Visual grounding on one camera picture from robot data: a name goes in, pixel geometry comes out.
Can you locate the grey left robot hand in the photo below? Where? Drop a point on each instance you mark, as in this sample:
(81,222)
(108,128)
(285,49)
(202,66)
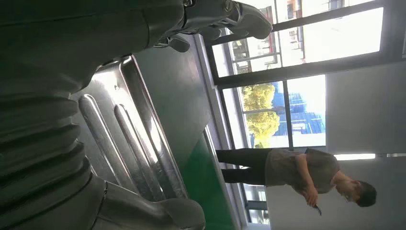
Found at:
(63,38)

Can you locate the green conveyor belt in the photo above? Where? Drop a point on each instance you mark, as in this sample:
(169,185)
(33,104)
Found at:
(206,190)

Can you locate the white electronic scale steel tray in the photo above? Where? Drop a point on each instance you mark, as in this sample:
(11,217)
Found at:
(127,127)

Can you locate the dark green table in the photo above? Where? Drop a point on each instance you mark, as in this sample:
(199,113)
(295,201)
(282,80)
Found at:
(171,95)

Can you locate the person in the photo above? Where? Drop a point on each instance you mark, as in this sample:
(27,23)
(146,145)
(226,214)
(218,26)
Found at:
(285,168)

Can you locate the dark phone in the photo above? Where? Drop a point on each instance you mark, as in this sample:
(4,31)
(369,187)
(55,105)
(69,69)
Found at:
(318,210)

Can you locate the large window dark frame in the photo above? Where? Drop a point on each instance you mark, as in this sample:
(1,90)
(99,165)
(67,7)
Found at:
(304,41)

